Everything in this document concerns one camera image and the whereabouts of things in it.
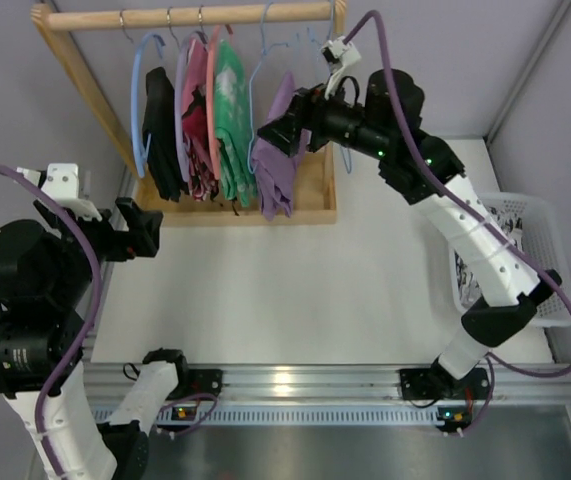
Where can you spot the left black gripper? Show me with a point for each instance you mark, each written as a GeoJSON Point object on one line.
{"type": "Point", "coordinates": [124, 232]}

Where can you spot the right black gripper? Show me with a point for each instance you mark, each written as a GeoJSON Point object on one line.
{"type": "Point", "coordinates": [308, 121]}

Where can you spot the purple trousers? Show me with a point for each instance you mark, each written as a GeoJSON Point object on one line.
{"type": "Point", "coordinates": [275, 172]}

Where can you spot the blue wire hanger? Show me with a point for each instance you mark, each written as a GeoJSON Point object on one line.
{"type": "Point", "coordinates": [322, 71]}
{"type": "Point", "coordinates": [267, 51]}

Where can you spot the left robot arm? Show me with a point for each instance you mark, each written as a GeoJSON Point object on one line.
{"type": "Point", "coordinates": [46, 266]}

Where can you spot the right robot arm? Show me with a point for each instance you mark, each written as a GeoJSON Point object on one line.
{"type": "Point", "coordinates": [511, 291]}

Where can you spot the thick light blue hanger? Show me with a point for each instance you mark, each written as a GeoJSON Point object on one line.
{"type": "Point", "coordinates": [140, 144]}

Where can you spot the salmon pink hanger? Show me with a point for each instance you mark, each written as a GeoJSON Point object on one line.
{"type": "Point", "coordinates": [210, 77]}

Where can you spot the lilac plastic hanger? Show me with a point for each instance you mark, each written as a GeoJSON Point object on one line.
{"type": "Point", "coordinates": [190, 75]}

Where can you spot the green patterned garment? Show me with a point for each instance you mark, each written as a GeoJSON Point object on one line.
{"type": "Point", "coordinates": [232, 129]}

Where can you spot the wooden clothes rack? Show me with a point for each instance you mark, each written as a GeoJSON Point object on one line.
{"type": "Point", "coordinates": [314, 187]}

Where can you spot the pink red garment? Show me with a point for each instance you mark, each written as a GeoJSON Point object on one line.
{"type": "Point", "coordinates": [202, 184]}

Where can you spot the black garment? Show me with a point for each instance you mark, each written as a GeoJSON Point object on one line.
{"type": "Point", "coordinates": [159, 135]}

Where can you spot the black white printed cloth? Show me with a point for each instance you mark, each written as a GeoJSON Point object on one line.
{"type": "Point", "coordinates": [468, 288]}

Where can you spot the white plastic basket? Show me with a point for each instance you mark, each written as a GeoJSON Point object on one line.
{"type": "Point", "coordinates": [541, 238]}

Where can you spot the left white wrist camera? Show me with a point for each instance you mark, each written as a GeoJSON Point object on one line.
{"type": "Point", "coordinates": [62, 183]}

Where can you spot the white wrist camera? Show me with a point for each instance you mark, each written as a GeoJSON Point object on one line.
{"type": "Point", "coordinates": [340, 55]}
{"type": "Point", "coordinates": [62, 183]}

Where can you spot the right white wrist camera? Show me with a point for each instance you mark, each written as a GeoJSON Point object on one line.
{"type": "Point", "coordinates": [340, 55]}

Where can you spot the aluminium mounting rail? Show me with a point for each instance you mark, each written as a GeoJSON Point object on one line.
{"type": "Point", "coordinates": [347, 396]}

